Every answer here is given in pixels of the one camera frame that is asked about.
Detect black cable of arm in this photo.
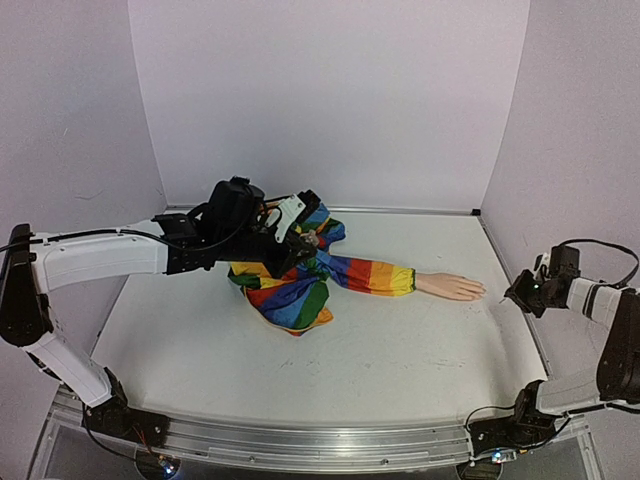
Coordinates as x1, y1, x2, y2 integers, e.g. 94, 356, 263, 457
549, 238, 640, 286
82, 424, 151, 459

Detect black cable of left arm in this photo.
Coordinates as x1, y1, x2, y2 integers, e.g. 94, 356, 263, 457
82, 424, 151, 459

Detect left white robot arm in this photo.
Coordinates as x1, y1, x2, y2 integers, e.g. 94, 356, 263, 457
1, 177, 320, 447

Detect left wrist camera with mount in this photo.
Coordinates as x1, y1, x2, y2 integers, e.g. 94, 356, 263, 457
265, 190, 320, 244

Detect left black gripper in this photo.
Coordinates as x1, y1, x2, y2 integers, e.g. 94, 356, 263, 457
221, 216, 320, 281

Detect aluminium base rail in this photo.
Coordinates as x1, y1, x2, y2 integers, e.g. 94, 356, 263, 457
49, 399, 586, 464

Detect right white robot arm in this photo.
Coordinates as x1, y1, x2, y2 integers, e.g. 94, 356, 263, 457
504, 239, 639, 450

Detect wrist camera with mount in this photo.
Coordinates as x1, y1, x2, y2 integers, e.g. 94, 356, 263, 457
265, 190, 320, 244
533, 253, 553, 282

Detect small nail polish bottle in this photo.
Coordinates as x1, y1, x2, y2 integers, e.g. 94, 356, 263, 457
300, 231, 320, 248

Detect mannequin hand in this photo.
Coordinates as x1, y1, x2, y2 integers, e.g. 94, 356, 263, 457
415, 273, 486, 302

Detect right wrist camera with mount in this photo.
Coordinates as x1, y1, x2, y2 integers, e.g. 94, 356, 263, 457
533, 253, 553, 282

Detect rainbow striped cloth garment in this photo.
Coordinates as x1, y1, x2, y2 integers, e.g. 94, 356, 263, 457
228, 205, 416, 336

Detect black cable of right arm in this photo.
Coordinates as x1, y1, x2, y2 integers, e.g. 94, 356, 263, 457
549, 238, 640, 286

